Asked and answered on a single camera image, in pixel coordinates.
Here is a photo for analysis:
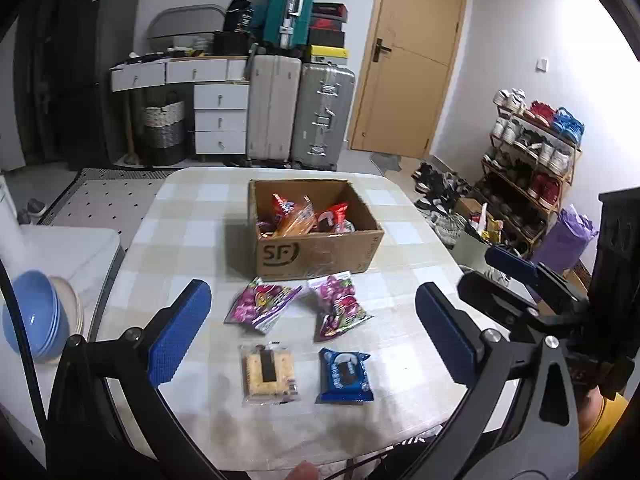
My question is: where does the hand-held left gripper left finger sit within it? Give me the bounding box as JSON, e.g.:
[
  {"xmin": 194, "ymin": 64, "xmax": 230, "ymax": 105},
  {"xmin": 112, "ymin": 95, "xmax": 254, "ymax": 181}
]
[{"xmin": 45, "ymin": 279, "xmax": 226, "ymax": 480}]

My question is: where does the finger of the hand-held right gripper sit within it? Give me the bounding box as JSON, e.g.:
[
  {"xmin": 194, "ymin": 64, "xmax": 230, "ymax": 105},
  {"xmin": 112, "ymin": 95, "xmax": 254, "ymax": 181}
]
[
  {"xmin": 457, "ymin": 271, "xmax": 586, "ymax": 342},
  {"xmin": 484, "ymin": 245, "xmax": 591, "ymax": 311}
]

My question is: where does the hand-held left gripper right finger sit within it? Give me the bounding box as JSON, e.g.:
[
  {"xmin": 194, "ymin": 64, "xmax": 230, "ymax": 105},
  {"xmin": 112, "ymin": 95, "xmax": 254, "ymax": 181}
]
[{"xmin": 387, "ymin": 281, "xmax": 581, "ymax": 480}]

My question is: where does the pink candy packet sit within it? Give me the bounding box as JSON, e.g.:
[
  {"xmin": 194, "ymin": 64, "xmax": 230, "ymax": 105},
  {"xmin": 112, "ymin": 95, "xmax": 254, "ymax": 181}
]
[
  {"xmin": 223, "ymin": 280, "xmax": 303, "ymax": 335},
  {"xmin": 307, "ymin": 272, "xmax": 375, "ymax": 343}
]

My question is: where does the cracker packet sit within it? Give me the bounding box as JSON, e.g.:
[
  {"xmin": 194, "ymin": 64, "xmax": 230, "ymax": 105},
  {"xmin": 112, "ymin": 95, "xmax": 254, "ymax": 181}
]
[{"xmin": 239, "ymin": 342, "xmax": 301, "ymax": 406}]

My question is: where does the blue cookie packet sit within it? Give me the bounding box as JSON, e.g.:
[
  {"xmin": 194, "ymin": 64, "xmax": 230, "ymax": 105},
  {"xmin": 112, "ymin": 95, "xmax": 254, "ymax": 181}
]
[{"xmin": 315, "ymin": 347, "xmax": 375, "ymax": 405}]

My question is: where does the brown cardboard box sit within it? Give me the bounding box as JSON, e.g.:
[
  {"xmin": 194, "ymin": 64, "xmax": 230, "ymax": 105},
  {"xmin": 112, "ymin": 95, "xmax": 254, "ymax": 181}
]
[{"xmin": 248, "ymin": 178, "xmax": 385, "ymax": 281}]

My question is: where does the orange snack packet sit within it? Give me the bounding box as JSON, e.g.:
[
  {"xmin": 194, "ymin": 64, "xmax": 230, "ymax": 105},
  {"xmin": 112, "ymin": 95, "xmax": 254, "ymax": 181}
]
[{"xmin": 274, "ymin": 200, "xmax": 318, "ymax": 238}]

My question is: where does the red cookie packet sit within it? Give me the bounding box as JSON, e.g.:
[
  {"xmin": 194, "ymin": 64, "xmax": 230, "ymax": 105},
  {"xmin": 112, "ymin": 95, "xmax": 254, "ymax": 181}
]
[{"xmin": 315, "ymin": 203, "xmax": 349, "ymax": 233}]

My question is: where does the person's right forearm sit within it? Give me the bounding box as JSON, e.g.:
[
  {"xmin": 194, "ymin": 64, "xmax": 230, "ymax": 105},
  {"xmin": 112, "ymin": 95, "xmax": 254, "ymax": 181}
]
[{"xmin": 575, "ymin": 387, "xmax": 608, "ymax": 426}]

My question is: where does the printed cardboard box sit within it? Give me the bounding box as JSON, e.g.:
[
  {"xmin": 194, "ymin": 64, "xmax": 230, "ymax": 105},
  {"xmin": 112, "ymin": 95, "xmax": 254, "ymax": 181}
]
[{"xmin": 570, "ymin": 260, "xmax": 593, "ymax": 296}]

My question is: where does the black bin with packets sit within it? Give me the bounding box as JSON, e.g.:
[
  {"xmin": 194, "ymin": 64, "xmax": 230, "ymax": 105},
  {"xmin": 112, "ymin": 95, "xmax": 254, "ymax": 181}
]
[{"xmin": 467, "ymin": 205, "xmax": 506, "ymax": 246}]

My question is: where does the purple bag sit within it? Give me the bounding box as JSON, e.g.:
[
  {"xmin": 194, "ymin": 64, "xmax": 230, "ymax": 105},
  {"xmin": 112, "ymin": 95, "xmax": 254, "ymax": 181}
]
[{"xmin": 532, "ymin": 205, "xmax": 600, "ymax": 273}]

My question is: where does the small cardboard box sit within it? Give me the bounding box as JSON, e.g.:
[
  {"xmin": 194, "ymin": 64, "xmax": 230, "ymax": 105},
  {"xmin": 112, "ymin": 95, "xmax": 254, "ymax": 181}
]
[{"xmin": 452, "ymin": 197, "xmax": 483, "ymax": 221}]

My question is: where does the pile of shoes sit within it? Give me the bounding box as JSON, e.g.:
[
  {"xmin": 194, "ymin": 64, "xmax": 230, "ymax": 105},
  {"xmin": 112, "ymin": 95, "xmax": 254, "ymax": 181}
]
[{"xmin": 411, "ymin": 160, "xmax": 473, "ymax": 248}]

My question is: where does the beige bowl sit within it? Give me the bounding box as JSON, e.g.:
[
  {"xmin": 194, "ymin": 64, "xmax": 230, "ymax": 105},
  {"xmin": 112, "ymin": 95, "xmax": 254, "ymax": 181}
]
[{"xmin": 50, "ymin": 276, "xmax": 85, "ymax": 341}]

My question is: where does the checkered tablecloth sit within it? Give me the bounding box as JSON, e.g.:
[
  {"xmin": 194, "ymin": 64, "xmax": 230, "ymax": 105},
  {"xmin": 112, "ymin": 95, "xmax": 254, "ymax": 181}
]
[{"xmin": 87, "ymin": 166, "xmax": 521, "ymax": 473}]

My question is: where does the striped cloth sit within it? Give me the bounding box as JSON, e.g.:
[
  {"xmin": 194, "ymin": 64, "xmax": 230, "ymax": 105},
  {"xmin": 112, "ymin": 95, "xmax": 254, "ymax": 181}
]
[{"xmin": 390, "ymin": 432, "xmax": 437, "ymax": 461}]

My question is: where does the blue bowl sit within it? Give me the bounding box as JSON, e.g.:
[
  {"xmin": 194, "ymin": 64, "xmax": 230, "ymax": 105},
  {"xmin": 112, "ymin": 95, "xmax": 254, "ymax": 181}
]
[{"xmin": 2, "ymin": 270, "xmax": 71, "ymax": 361}]

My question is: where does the grey door mat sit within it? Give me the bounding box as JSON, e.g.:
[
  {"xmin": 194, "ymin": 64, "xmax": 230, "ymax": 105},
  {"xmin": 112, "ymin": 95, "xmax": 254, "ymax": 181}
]
[{"xmin": 371, "ymin": 152, "xmax": 405, "ymax": 176}]

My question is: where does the red white snack packet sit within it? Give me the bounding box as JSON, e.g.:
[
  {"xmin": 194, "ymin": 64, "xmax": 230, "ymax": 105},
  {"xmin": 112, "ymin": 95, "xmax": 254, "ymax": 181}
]
[{"xmin": 271, "ymin": 192, "xmax": 296, "ymax": 218}]

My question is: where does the person's yellow shirt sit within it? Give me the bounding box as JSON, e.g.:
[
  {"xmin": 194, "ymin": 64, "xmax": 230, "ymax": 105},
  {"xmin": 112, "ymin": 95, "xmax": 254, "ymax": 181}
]
[{"xmin": 580, "ymin": 395, "xmax": 631, "ymax": 456}]

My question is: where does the grey slipper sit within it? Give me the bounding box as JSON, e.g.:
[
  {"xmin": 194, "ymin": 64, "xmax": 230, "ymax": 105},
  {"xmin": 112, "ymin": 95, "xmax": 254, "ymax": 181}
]
[{"xmin": 17, "ymin": 199, "xmax": 48, "ymax": 223}]

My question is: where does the woven laundry basket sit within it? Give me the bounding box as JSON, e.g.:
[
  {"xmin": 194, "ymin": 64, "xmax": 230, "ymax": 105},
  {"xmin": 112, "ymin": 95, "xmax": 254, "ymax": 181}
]
[{"xmin": 136, "ymin": 91, "xmax": 187, "ymax": 166}]

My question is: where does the white drawer cabinet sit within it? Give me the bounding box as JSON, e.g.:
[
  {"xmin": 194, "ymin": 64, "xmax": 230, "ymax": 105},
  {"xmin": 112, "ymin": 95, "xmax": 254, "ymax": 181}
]
[{"xmin": 111, "ymin": 56, "xmax": 250, "ymax": 157}]

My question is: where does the wooden door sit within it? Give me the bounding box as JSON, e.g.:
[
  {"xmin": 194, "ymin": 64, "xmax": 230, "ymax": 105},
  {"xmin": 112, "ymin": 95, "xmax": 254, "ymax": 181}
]
[{"xmin": 347, "ymin": 0, "xmax": 470, "ymax": 160}]

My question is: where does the beige suitcase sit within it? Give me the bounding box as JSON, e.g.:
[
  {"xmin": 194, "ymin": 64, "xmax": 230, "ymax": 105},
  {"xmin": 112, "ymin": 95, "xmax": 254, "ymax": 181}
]
[{"xmin": 246, "ymin": 54, "xmax": 302, "ymax": 162}]

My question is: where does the silver suitcase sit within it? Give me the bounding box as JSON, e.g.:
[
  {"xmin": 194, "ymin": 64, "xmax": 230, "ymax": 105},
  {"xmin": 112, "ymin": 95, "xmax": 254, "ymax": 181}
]
[{"xmin": 291, "ymin": 62, "xmax": 356, "ymax": 171}]

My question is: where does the yellow box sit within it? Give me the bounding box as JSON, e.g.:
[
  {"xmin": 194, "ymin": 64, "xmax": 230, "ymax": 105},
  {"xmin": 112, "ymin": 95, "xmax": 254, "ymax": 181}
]
[{"xmin": 305, "ymin": 45, "xmax": 351, "ymax": 63}]

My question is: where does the dark wardrobe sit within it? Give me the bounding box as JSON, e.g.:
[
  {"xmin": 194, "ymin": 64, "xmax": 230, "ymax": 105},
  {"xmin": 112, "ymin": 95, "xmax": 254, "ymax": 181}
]
[{"xmin": 12, "ymin": 0, "xmax": 141, "ymax": 166}]

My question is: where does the black red shoebox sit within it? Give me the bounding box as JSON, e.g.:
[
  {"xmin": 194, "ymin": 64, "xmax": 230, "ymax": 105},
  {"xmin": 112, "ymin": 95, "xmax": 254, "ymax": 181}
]
[{"xmin": 311, "ymin": 2, "xmax": 348, "ymax": 31}]

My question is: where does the grey plastic tub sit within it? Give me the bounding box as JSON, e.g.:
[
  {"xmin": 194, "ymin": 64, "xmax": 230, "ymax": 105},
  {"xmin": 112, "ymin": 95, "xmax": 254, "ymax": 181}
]
[{"xmin": 147, "ymin": 4, "xmax": 226, "ymax": 41}]

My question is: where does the black bag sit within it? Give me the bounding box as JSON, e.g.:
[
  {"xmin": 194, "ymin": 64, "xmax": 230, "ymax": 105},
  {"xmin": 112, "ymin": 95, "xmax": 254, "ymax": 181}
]
[{"xmin": 222, "ymin": 0, "xmax": 256, "ymax": 33}]

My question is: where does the teal suitcase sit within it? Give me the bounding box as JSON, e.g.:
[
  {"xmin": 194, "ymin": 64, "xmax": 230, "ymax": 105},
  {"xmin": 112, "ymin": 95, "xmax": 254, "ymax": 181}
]
[{"xmin": 262, "ymin": 0, "xmax": 321, "ymax": 51}]

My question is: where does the black cable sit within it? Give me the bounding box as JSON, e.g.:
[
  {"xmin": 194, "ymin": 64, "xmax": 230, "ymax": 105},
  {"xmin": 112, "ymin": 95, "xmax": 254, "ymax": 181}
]
[{"xmin": 0, "ymin": 257, "xmax": 51, "ymax": 461}]

